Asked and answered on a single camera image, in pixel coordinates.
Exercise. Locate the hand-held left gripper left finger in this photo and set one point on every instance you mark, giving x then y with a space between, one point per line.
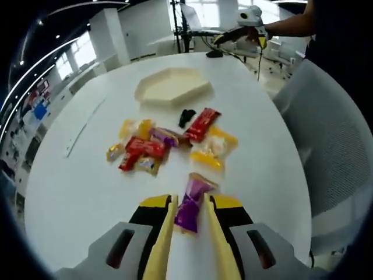
93 262

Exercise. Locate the white counter cabinets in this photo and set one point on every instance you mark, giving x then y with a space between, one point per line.
78 84

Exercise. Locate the person's black shirt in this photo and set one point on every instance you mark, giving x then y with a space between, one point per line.
335 35

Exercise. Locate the pile of snack packets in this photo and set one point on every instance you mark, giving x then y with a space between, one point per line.
145 146

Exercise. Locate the white mesh office chair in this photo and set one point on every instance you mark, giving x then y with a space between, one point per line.
329 131

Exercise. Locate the white laptop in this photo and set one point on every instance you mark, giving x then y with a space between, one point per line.
192 14

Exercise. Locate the cream hexagonal container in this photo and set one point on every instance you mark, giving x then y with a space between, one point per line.
172 87

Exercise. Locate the blue storage bin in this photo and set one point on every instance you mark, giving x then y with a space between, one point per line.
40 112

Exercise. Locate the black monitor stand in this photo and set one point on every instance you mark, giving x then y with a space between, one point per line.
178 29

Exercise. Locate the black computer mouse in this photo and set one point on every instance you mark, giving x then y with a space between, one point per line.
214 54

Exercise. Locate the person's right hand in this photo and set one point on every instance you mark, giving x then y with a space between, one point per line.
255 32

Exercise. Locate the cream yellow food tongs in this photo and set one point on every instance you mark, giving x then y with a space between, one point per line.
158 251

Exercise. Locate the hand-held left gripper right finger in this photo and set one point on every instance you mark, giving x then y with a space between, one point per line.
291 265

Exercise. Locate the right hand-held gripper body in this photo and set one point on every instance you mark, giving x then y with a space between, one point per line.
250 16

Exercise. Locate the purple snack packet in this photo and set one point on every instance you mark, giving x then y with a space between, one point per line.
189 210

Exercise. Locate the black food clear packet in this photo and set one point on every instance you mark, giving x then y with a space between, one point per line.
186 116

